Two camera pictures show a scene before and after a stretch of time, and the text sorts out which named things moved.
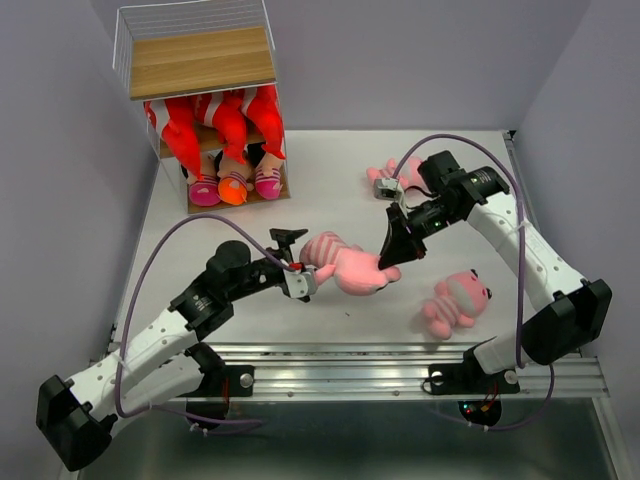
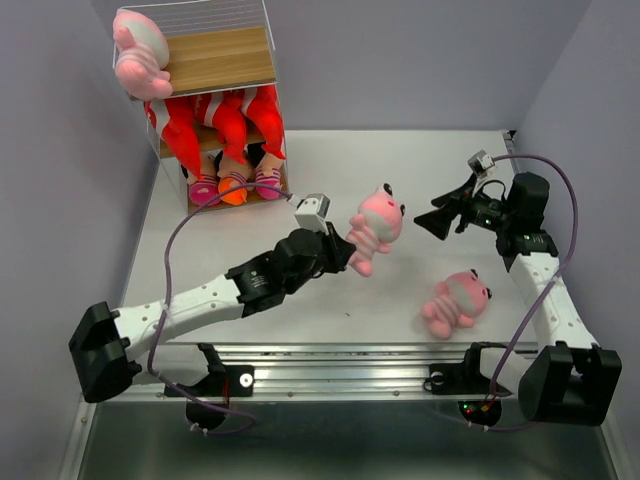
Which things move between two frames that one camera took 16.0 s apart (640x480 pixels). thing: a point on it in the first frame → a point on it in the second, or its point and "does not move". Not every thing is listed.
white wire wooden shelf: x=205 y=74 does not move
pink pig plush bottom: x=460 y=298 does not move
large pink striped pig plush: x=354 y=270 → x=142 y=55
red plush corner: x=176 y=121 does not move
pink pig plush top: x=409 y=175 → x=377 y=225
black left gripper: x=284 y=239 → x=339 y=250
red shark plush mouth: x=225 y=112 does not move
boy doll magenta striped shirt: x=268 y=186 does not move
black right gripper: x=400 y=244 → x=462 y=194
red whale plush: x=264 y=109 does not move
